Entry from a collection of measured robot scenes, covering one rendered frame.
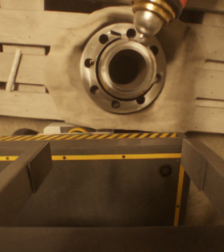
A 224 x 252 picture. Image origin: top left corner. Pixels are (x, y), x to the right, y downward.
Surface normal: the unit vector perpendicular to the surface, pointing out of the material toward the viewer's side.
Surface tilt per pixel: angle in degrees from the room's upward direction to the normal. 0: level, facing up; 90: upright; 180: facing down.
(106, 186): 0
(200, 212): 0
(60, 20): 0
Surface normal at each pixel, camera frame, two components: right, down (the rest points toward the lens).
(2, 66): -0.02, 0.29
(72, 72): 0.86, 0.18
